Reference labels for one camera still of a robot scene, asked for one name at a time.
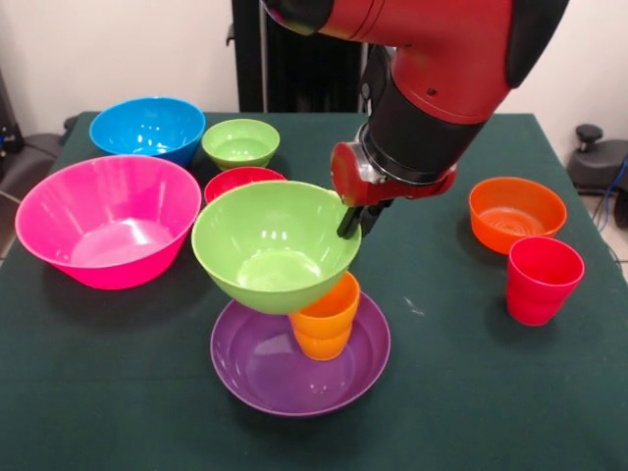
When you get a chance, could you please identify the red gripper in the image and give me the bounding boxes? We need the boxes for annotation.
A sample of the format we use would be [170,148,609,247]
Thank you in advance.
[329,141,458,240]

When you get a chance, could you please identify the large green plastic bowl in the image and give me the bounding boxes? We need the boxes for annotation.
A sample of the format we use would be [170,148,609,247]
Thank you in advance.
[190,180,363,316]

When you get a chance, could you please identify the orange plastic cup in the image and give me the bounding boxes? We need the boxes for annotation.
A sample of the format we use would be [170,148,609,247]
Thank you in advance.
[288,271,362,362]

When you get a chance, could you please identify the purple plastic bowl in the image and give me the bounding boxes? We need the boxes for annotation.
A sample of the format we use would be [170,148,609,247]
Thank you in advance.
[210,292,393,419]

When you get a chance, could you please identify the small red plastic bowl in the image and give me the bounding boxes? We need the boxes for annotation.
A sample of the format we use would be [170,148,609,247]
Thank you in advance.
[203,166,288,205]

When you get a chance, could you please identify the small green plastic bowl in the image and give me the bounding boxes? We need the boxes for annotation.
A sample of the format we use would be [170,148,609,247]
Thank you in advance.
[200,118,282,172]

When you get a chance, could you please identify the orange plastic bowl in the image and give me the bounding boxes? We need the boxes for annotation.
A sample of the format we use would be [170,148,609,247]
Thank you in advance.
[468,176,568,256]

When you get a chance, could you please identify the red plastic cup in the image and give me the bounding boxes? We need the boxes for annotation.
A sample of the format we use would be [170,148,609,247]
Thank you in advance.
[505,235,586,328]

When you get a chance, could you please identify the dark green table cloth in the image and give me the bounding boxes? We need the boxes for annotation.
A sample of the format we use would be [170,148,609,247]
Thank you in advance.
[0,111,628,471]

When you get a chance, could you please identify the blue plastic bowl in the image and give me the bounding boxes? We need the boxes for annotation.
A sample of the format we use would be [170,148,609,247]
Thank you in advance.
[88,96,207,168]

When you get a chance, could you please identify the large pink plastic bowl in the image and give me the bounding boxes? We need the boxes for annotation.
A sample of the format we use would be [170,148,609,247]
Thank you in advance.
[14,154,203,290]

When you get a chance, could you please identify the black pedestal leg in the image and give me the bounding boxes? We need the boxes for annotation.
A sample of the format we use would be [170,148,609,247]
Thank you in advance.
[0,131,63,197]
[567,124,628,197]

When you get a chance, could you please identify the blue cable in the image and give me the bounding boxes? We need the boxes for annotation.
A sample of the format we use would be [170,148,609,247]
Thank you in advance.
[592,154,628,235]

